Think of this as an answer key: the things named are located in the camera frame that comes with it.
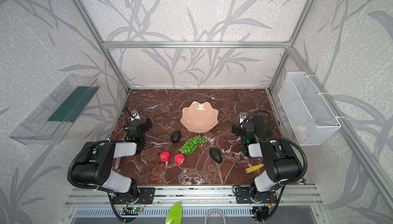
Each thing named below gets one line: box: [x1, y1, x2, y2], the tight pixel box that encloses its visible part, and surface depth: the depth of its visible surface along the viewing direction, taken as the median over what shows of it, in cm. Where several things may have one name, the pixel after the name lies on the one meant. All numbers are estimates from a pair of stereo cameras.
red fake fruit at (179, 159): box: [173, 152, 186, 166], surface depth 84 cm
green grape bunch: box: [178, 135, 209, 155], surface depth 88 cm
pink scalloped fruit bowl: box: [180, 101, 219, 133], surface depth 103 cm
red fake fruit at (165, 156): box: [159, 150, 171, 163], surface depth 84 cm
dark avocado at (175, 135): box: [170, 129, 181, 144], surface depth 92 cm
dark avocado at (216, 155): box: [209, 147, 223, 164], surface depth 85 cm
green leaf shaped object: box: [165, 201, 183, 224], surface depth 69 cm
